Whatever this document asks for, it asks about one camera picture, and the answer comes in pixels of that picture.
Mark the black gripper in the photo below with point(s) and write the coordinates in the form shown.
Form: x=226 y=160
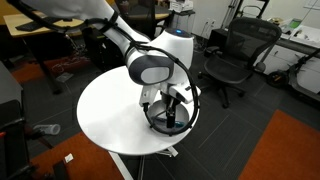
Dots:
x=171 y=97

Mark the black marker with teal cap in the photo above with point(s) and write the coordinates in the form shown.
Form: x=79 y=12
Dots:
x=168 y=123

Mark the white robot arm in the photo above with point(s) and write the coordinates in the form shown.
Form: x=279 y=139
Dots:
x=160 y=66

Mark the white round table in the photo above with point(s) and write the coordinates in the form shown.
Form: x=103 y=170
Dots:
x=109 y=114

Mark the black mesh office chair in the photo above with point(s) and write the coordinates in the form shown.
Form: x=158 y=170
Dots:
x=246 y=39

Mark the black electric scooter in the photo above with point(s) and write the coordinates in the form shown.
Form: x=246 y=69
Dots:
x=282 y=78

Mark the clear plastic bottle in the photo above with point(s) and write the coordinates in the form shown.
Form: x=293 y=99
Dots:
x=49 y=129

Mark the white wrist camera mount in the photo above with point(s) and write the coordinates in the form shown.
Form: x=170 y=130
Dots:
x=148 y=95

